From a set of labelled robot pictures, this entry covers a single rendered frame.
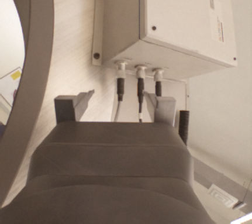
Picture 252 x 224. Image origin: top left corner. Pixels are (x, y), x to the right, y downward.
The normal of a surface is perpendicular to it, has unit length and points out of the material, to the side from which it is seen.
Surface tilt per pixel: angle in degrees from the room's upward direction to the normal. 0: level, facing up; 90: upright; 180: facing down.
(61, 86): 90
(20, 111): 90
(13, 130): 90
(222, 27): 90
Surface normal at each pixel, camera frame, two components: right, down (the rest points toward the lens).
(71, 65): 0.51, -0.11
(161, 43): -0.01, 0.99
